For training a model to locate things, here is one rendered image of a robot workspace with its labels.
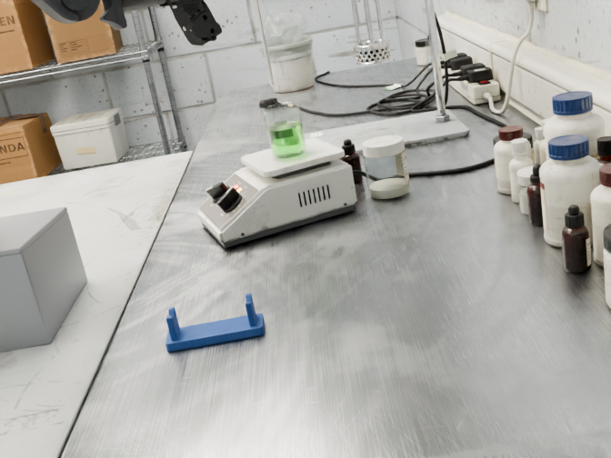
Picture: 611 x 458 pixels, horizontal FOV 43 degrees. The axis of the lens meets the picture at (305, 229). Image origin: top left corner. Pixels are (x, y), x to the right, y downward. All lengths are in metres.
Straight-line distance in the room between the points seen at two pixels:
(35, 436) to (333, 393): 0.26
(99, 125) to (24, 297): 2.42
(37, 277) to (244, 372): 0.28
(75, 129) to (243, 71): 0.76
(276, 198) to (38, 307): 0.34
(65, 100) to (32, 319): 2.78
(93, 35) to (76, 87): 0.47
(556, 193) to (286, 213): 0.36
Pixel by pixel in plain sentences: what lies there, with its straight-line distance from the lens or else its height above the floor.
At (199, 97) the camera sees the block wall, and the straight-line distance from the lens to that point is 3.52.
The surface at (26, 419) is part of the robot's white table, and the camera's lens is 0.78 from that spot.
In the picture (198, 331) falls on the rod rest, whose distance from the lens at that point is 0.81.
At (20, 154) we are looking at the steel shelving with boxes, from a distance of 3.29.
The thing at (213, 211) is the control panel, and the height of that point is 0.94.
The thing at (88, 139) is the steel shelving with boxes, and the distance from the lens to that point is 3.31.
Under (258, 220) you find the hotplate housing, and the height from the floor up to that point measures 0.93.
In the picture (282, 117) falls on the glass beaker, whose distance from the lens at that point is 1.06.
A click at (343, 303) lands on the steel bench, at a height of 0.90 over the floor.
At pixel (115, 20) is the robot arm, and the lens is 0.97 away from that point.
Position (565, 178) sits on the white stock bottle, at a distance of 0.87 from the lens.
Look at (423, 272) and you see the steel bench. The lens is 0.87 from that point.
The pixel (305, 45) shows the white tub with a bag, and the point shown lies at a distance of 2.10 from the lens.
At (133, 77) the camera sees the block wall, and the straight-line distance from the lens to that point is 3.55.
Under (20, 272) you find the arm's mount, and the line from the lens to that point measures 0.88.
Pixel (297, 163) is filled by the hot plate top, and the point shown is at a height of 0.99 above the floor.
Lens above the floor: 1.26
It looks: 20 degrees down
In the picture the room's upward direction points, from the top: 10 degrees counter-clockwise
